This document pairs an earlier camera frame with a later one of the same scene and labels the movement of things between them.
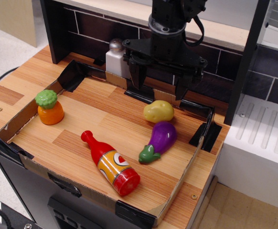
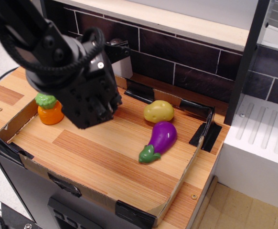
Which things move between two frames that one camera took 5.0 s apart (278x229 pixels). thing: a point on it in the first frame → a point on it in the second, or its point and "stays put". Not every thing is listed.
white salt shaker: x=114 y=62 stays put
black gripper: x=165 y=53 → x=94 y=98
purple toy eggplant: x=164 y=135 stays put
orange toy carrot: x=50 y=111 stays put
